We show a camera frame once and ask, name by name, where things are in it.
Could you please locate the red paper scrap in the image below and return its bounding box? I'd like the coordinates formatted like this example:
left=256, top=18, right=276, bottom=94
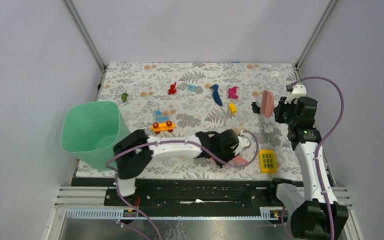
left=168, top=82, right=177, bottom=95

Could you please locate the green paper scrap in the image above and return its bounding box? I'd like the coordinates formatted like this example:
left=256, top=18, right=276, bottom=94
left=121, top=92, right=129, bottom=103

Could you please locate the pink brush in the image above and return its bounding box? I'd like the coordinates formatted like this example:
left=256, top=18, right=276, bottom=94
left=260, top=90, right=275, bottom=118

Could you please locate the pink dustpan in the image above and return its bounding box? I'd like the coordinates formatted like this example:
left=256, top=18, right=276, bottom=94
left=227, top=155, right=247, bottom=165

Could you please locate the toy block car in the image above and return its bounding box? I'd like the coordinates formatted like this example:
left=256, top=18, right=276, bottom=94
left=150, top=110, right=176, bottom=135

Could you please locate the green trash bin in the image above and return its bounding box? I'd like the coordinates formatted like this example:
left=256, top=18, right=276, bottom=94
left=61, top=101, right=130, bottom=171

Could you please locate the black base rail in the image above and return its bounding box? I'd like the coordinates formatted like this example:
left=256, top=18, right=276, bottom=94
left=104, top=179, right=283, bottom=217

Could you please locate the small yellow block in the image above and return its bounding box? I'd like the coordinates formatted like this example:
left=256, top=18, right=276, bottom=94
left=228, top=103, right=237, bottom=115

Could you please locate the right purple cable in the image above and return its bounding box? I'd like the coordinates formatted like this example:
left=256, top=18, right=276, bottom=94
left=279, top=76, right=345, bottom=240

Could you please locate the yellow grid block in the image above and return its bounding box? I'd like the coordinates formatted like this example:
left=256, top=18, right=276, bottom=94
left=258, top=149, right=278, bottom=174

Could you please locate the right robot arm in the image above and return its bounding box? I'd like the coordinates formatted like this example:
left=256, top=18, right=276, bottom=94
left=266, top=96, right=349, bottom=240

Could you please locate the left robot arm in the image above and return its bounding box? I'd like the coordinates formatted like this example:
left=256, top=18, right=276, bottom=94
left=113, top=129, right=251, bottom=206

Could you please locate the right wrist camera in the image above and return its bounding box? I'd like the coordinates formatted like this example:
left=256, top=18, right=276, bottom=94
left=284, top=84, right=307, bottom=104

